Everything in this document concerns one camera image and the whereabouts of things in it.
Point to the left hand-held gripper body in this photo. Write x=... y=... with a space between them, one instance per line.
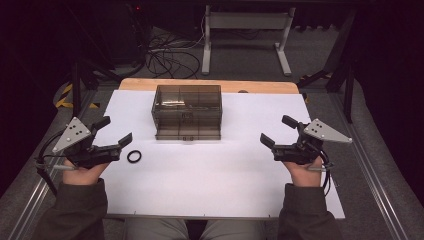
x=75 y=133

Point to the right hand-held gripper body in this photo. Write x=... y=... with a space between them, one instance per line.
x=320 y=131

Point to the yellow black hazard tape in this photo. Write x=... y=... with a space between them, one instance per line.
x=65 y=95

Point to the dark box with red light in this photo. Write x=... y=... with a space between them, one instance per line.
x=128 y=30

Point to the person's legs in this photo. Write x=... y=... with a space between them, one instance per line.
x=156 y=230

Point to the aluminium rail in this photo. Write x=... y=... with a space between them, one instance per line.
x=31 y=210
x=370 y=173

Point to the smoky transparent drawer box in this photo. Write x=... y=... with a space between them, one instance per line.
x=186 y=113

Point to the black tripod stand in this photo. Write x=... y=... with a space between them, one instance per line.
x=76 y=86

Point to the person's left hand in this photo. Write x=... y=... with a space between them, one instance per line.
x=83 y=175

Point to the black metal frame stand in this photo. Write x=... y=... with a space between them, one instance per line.
x=348 y=90

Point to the white metal stand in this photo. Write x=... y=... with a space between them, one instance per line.
x=246 y=20

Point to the person's right hand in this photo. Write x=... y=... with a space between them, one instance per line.
x=305 y=175

